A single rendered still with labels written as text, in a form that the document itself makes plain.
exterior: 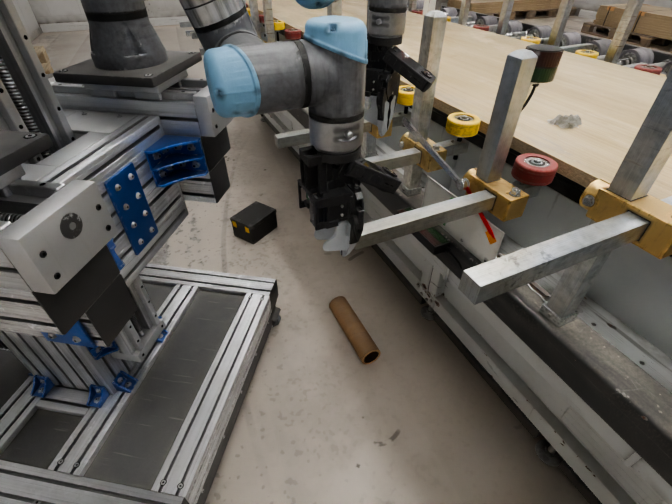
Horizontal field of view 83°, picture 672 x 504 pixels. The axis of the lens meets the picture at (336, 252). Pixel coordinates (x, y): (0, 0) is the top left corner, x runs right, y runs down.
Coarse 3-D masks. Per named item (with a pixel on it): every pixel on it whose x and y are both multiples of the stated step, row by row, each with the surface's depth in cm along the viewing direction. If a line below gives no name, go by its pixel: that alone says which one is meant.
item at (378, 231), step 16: (480, 192) 76; (528, 192) 78; (432, 208) 71; (448, 208) 71; (464, 208) 72; (480, 208) 74; (368, 224) 67; (384, 224) 67; (400, 224) 67; (416, 224) 69; (432, 224) 71; (368, 240) 66; (384, 240) 68
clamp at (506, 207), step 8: (472, 168) 81; (464, 176) 81; (472, 176) 79; (472, 184) 79; (480, 184) 77; (488, 184) 76; (496, 184) 76; (504, 184) 76; (472, 192) 80; (496, 192) 74; (504, 192) 74; (520, 192) 74; (496, 200) 74; (504, 200) 73; (512, 200) 72; (520, 200) 73; (496, 208) 75; (504, 208) 73; (512, 208) 73; (520, 208) 74; (496, 216) 76; (504, 216) 74; (512, 216) 75; (520, 216) 76
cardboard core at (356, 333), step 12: (336, 300) 159; (336, 312) 156; (348, 312) 154; (348, 324) 150; (360, 324) 150; (348, 336) 148; (360, 336) 144; (360, 348) 142; (372, 348) 140; (372, 360) 144
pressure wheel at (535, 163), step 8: (520, 160) 76; (528, 160) 77; (536, 160) 75; (544, 160) 77; (552, 160) 76; (512, 168) 78; (520, 168) 75; (528, 168) 74; (536, 168) 74; (544, 168) 74; (552, 168) 74; (520, 176) 76; (528, 176) 74; (536, 176) 74; (544, 176) 73; (552, 176) 74; (528, 184) 75; (536, 184) 75; (544, 184) 75
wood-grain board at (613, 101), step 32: (288, 0) 266; (352, 0) 266; (416, 32) 179; (448, 32) 179; (480, 32) 179; (448, 64) 135; (480, 64) 135; (576, 64) 135; (608, 64) 135; (448, 96) 108; (480, 96) 108; (544, 96) 108; (576, 96) 108; (608, 96) 108; (640, 96) 108; (480, 128) 95; (544, 128) 90; (576, 128) 90; (608, 128) 90; (576, 160) 78; (608, 160) 78
